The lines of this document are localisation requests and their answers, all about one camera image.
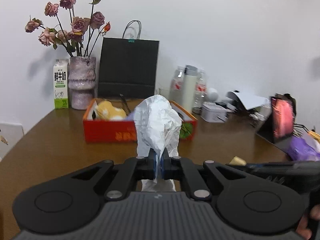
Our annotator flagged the person right hand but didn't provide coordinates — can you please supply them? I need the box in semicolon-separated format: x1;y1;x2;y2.
296;205;320;240

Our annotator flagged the yellow white plush alpaca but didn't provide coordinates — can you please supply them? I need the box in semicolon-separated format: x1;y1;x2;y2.
93;100;127;121

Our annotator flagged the red cardboard box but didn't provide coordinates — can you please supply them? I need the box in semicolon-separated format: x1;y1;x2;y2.
82;98;197;143

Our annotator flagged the left clear water bottle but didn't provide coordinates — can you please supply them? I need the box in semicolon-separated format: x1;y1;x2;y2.
169;66;184;103

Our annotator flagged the purple knitted cloth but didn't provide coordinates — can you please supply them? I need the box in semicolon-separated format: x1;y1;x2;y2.
124;112;135;121

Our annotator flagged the black tablet screen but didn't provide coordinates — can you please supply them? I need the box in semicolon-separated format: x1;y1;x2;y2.
256;93;296;153

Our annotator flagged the green white milk carton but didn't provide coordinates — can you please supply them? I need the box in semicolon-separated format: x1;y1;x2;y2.
53;59;69;109

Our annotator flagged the right clear water bottle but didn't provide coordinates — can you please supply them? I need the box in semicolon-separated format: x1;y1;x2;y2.
193;69;207;114

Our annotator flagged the dried pink flower bouquet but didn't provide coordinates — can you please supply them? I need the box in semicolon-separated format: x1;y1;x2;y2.
24;0;111;57

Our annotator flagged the purple plastic bag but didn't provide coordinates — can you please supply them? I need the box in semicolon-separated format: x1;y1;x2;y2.
286;133;319;161

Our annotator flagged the white printed tin box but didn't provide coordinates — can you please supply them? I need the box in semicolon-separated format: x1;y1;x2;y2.
201;101;228;123

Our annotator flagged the clear water bottle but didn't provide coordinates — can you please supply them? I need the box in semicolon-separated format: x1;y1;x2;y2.
193;69;207;114
169;66;184;103

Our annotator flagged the black paper bag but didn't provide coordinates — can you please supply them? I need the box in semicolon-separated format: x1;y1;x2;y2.
97;20;159;99

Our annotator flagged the purple marbled vase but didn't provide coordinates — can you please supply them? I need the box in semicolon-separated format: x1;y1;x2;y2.
68;56;96;110

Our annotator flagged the white thermos flask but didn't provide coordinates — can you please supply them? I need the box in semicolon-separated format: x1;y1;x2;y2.
181;65;198;113

